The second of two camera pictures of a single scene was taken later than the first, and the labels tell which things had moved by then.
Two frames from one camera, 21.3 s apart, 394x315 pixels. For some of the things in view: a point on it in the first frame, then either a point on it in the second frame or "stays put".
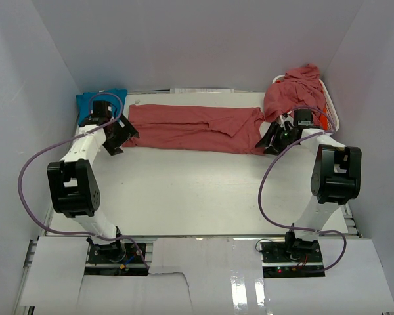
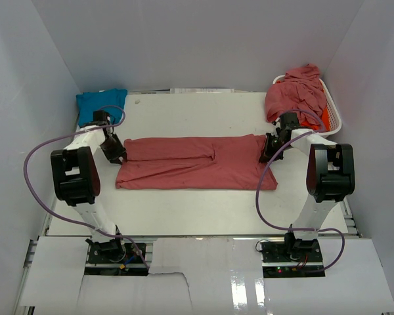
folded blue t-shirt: (117, 96) stays put
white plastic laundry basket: (333, 115) stays put
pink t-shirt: (196, 128) -> (204, 163)
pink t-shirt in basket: (301, 88) stays put
